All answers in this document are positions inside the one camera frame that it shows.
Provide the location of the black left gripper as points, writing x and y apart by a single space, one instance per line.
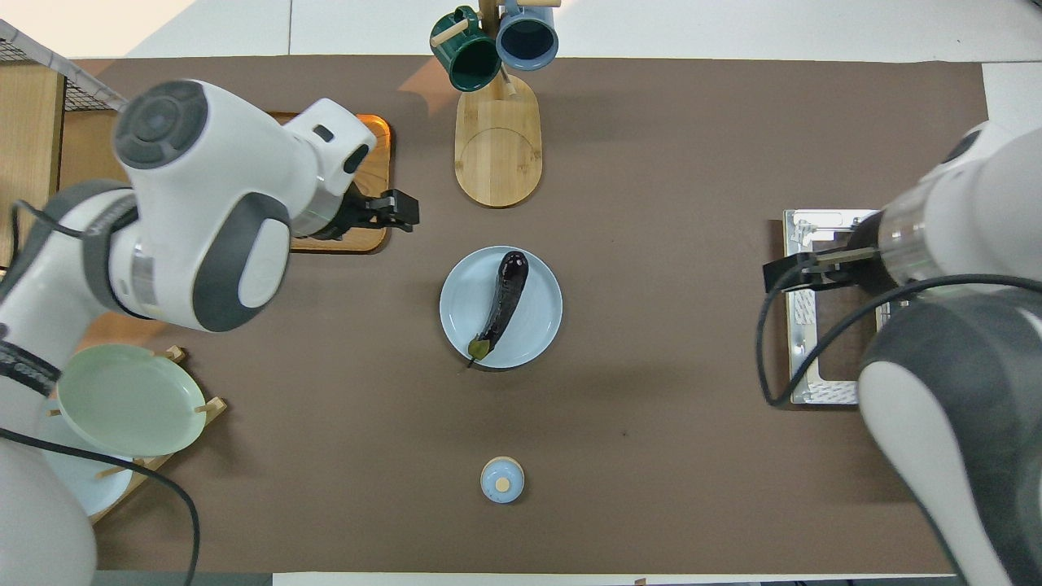
346 216

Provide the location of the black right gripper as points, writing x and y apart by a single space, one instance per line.
873 260

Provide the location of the dark purple eggplant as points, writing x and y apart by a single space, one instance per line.
505 297

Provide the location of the light blue round plate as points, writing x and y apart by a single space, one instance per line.
533 325

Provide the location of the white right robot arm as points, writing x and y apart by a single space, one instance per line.
977 203

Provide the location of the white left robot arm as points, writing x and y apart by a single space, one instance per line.
203 203

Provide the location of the rectangular wooden tray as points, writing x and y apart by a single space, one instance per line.
370 171

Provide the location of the wooden mug tree stand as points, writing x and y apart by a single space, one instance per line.
496 155

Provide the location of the brown table mat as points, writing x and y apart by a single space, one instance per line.
651 203

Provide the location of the dark green mug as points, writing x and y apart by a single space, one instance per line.
468 61

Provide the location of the blue grey mug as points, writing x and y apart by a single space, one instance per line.
527 41

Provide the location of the wooden plate rack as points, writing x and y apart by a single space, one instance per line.
213 407

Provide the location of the small blue lidded jar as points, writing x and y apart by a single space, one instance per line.
502 482

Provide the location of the pale green plate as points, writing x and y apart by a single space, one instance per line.
130 399

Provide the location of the large light blue plate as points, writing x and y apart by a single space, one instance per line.
102 488

